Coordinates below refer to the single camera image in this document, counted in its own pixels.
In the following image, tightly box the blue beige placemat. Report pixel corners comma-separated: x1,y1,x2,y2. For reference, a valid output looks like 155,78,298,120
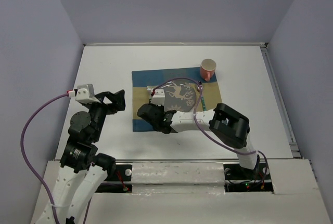
132,67,222,132

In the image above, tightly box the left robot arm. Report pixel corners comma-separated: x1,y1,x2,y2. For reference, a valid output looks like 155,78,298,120
36,84,125,223

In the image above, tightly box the spoon with green handle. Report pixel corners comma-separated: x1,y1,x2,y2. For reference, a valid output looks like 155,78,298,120
197,81,207,111

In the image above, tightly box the fork with green handle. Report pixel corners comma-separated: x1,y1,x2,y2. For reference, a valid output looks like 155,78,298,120
146,86,154,97

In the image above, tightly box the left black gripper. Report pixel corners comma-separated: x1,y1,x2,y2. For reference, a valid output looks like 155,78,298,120
85,88,126,140

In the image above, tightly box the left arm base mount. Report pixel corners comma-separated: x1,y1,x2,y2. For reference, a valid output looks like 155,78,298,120
96,163,133,193

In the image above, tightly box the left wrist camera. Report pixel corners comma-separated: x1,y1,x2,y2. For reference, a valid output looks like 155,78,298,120
67,84,98,104

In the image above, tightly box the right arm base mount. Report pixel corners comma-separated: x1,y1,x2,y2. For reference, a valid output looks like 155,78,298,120
223,163,274,193

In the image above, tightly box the pink cup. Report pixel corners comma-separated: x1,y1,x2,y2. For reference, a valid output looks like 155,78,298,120
200,59,216,82

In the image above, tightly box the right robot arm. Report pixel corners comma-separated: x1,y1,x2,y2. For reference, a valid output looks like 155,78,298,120
137,103,259,178

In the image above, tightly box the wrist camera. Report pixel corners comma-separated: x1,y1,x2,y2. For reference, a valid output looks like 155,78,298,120
149,89,165,106
67,84,98,104

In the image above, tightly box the grey patterned plate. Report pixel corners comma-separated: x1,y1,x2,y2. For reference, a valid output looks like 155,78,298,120
160,79,197,112

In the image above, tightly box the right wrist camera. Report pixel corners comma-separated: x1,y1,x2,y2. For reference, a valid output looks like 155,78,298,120
149,89,165,106

